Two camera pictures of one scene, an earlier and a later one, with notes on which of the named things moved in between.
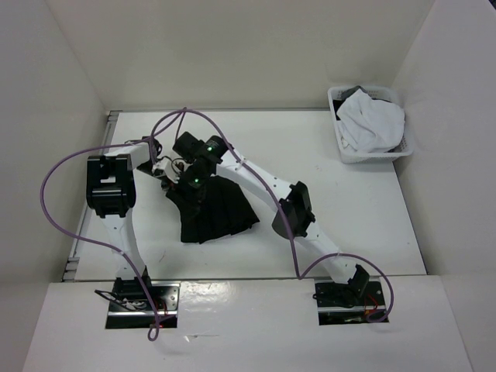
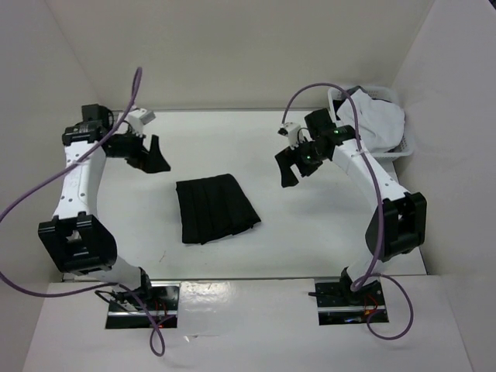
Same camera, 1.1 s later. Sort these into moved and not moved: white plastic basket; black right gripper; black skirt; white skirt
Moved: black right gripper
Not moved: white skirt; black skirt; white plastic basket
